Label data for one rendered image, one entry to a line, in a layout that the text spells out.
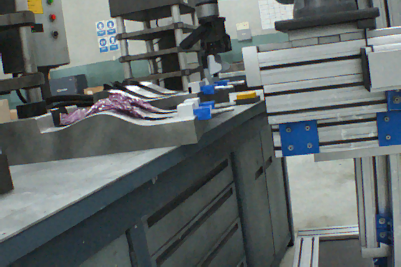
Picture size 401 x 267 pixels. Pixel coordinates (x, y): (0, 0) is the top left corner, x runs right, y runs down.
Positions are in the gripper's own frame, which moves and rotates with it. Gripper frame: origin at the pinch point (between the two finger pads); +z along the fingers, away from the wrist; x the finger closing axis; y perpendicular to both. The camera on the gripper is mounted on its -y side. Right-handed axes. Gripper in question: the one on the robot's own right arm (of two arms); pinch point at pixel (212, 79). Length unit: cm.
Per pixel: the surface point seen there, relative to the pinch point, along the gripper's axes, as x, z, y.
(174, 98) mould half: -17.8, 3.0, -5.4
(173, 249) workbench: -45, 38, 2
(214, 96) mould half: -5.1, 5.1, 2.0
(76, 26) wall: 541, -116, -493
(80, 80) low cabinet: 514, -9, -483
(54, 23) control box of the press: 24, -36, -85
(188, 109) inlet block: -40.6, 3.9, 9.9
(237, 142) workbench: 3.9, 22.3, 4.0
